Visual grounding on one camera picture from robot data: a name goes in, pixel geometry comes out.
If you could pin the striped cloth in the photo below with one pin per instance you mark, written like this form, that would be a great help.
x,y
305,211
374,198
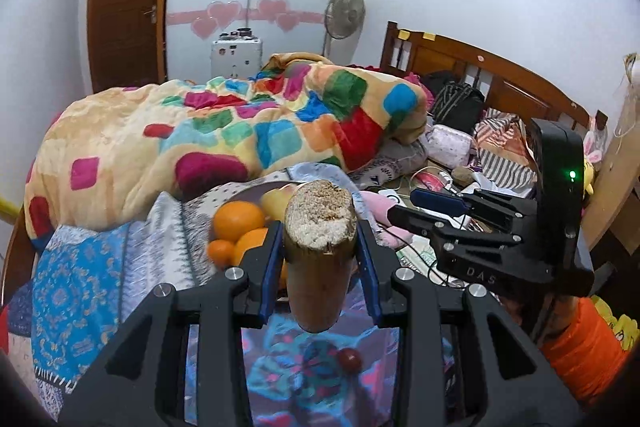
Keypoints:
x,y
505,157

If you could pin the black bag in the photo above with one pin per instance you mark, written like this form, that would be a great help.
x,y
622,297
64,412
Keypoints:
x,y
457,107

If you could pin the yellow sugarcane piece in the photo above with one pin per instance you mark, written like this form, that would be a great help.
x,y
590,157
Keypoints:
x,y
276,202

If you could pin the orange sleeve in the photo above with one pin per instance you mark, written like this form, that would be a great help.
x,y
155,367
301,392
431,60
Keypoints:
x,y
580,347

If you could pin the yellow plush toy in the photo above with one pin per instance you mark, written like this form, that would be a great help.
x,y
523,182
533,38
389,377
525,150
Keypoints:
x,y
622,324

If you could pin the blue paisley cloth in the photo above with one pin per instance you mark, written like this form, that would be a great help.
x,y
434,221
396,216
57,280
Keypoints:
x,y
90,267

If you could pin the small white cabinet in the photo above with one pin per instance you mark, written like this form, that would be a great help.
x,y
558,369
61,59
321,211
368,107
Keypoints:
x,y
235,59

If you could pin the standing fan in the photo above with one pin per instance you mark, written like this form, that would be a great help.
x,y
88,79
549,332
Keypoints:
x,y
345,12

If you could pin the small tangerine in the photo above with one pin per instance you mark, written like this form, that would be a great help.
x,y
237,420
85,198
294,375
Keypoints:
x,y
221,253

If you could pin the small red fruit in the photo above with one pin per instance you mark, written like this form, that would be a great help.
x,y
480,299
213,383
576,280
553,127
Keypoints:
x,y
350,359

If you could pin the light wooden board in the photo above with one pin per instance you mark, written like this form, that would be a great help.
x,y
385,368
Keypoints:
x,y
615,187

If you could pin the wooden door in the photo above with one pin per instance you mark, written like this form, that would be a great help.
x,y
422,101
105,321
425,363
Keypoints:
x,y
125,7

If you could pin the orange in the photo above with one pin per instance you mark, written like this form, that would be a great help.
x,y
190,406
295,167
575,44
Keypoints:
x,y
250,244
239,219

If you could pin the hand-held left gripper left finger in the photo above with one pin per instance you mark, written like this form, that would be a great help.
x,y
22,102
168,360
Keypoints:
x,y
270,262

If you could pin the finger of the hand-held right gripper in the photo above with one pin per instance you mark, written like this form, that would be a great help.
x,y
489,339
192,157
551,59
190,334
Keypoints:
x,y
420,219
440,199

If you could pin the green-brown sugarcane piece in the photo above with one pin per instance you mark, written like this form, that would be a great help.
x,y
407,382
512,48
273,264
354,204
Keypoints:
x,y
320,267

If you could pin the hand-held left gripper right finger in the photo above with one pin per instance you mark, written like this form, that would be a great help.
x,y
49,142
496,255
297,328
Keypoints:
x,y
367,267

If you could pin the white pink pouch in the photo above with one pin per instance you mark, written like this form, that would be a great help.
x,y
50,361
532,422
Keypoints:
x,y
450,146

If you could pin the colourful patchwork blanket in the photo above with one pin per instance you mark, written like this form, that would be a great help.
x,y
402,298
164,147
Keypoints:
x,y
150,142

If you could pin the purple patterned cloth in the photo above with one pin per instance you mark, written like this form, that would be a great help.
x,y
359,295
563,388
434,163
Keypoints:
x,y
310,382

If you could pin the dark pots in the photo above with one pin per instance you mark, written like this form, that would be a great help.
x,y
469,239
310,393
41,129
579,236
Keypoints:
x,y
242,33

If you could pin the wooden headboard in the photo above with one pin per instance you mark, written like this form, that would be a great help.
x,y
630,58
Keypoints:
x,y
500,82

